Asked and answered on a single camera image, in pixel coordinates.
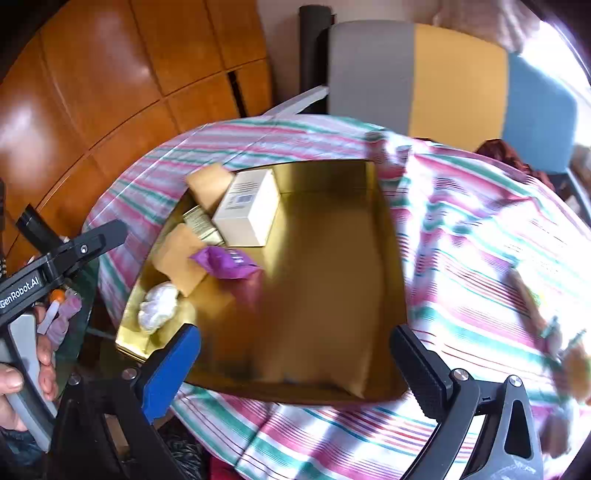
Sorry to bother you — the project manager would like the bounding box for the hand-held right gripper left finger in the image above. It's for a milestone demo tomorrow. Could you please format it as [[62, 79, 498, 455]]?
[[48, 323, 202, 480]]

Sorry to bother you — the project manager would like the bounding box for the gold tin box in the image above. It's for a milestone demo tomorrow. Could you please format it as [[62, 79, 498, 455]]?
[[115, 159, 410, 408]]

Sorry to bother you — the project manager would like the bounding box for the patterned curtain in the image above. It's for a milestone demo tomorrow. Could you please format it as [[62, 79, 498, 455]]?
[[431, 0, 543, 52]]

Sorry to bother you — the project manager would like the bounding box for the striped blanket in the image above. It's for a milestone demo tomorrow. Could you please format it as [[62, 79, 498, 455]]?
[[83, 115, 591, 480]]

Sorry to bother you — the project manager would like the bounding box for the white carton box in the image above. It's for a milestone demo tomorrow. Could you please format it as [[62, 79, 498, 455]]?
[[212, 169, 281, 248]]

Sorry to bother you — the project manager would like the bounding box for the wooden wardrobe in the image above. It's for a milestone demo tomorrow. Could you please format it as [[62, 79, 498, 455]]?
[[0, 0, 274, 273]]

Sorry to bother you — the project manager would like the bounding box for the yellow sponge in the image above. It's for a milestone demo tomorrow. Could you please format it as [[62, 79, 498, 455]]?
[[152, 224, 209, 297], [186, 165, 237, 216], [558, 344, 591, 405]]

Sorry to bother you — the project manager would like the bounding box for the person's left hand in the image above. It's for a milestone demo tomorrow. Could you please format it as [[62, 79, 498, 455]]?
[[0, 307, 59, 431]]

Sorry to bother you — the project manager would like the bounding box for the small gold green box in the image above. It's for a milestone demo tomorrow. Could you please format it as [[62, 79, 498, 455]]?
[[182, 206, 225, 246]]

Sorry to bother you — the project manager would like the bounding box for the purple snack packet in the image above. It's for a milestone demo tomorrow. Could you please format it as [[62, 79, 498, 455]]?
[[191, 246, 262, 281]]

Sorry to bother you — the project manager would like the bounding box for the tall black box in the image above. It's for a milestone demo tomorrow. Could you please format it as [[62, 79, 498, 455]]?
[[0, 178, 7, 278]]

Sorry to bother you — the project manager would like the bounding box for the black rolled mat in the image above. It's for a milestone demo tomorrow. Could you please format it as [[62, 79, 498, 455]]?
[[298, 4, 336, 115]]

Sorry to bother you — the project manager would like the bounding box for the dark red cloth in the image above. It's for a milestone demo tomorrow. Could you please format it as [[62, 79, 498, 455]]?
[[475, 138, 558, 186]]

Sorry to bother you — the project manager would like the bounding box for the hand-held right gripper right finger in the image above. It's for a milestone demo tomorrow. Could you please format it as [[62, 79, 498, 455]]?
[[389, 324, 546, 480]]

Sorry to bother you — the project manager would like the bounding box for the white plastic bar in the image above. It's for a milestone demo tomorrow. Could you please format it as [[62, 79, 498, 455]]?
[[37, 300, 61, 336]]

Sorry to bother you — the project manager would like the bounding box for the grey yellow blue chair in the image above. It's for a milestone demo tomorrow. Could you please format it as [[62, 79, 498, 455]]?
[[327, 21, 591, 197]]

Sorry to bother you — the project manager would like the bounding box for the white plastic bag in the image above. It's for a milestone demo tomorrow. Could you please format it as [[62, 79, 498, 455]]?
[[137, 282, 181, 332]]

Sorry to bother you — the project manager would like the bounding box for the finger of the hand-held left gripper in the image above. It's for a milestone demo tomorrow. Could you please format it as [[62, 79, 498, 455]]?
[[46, 220, 128, 278], [15, 205, 63, 252]]

